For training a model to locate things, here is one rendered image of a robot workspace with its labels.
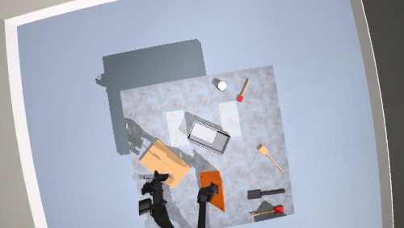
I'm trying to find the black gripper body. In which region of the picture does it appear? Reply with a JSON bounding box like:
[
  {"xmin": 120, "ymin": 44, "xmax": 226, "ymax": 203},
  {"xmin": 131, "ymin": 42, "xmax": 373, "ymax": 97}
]
[{"xmin": 151, "ymin": 174, "xmax": 169, "ymax": 197}]

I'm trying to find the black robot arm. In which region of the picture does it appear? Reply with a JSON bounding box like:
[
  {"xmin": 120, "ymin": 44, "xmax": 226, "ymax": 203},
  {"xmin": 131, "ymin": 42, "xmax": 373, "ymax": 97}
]
[{"xmin": 138, "ymin": 182, "xmax": 219, "ymax": 228}]

